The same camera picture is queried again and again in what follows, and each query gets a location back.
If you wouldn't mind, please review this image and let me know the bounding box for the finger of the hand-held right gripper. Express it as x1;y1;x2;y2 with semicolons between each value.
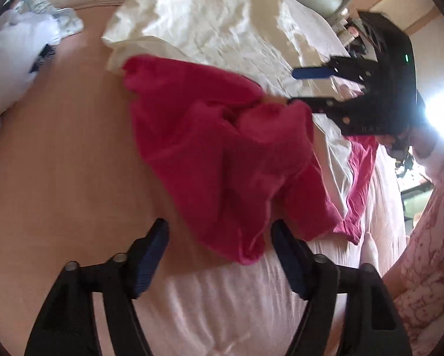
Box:
287;94;373;136
292;55;376;83

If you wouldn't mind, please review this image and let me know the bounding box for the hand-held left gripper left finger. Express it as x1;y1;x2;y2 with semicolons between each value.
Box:
24;218;170;356

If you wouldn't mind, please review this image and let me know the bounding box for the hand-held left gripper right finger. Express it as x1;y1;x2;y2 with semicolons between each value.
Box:
271;220;412;356

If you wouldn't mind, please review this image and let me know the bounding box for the cream garment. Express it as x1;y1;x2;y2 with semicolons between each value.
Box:
102;0;367;217

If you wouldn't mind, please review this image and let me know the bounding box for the red garment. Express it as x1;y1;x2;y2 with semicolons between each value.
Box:
122;55;379;266

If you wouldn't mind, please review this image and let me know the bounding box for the light pink quilt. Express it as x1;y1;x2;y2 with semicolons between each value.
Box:
96;133;408;356

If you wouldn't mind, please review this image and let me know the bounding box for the person in floral clothing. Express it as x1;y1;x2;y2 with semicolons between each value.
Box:
383;148;444;345

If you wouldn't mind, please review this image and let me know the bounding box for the dark navy printed cloth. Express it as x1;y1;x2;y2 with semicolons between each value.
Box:
29;44;57;73

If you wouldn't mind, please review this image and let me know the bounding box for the pale patterned cloth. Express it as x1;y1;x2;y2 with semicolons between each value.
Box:
14;0;85;39

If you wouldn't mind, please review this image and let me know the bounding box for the white garment pile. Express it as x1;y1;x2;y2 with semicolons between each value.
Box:
0;9;64;130

